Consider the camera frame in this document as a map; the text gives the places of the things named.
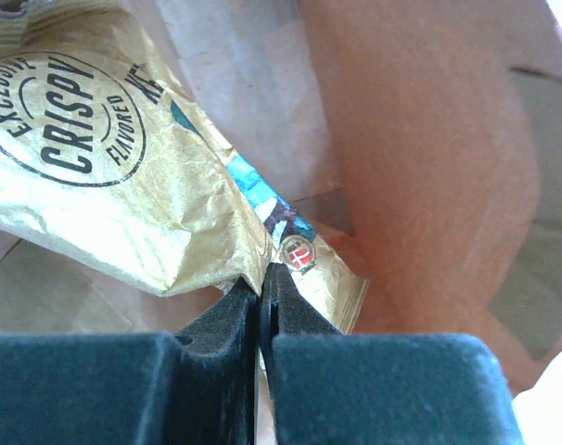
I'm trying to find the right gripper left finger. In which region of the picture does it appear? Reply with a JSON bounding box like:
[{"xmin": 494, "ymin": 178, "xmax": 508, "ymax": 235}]
[{"xmin": 0, "ymin": 282, "xmax": 258, "ymax": 444}]

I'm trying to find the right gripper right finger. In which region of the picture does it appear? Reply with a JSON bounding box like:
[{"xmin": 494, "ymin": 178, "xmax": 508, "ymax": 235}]
[{"xmin": 260, "ymin": 263, "xmax": 523, "ymax": 444}]

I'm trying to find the gold snack packet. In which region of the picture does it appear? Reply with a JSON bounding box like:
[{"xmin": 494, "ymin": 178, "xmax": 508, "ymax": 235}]
[{"xmin": 0, "ymin": 1, "xmax": 368, "ymax": 333}]

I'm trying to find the red paper bag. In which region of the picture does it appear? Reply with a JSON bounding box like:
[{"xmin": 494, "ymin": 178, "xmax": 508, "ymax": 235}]
[{"xmin": 0, "ymin": 1, "xmax": 562, "ymax": 393}]

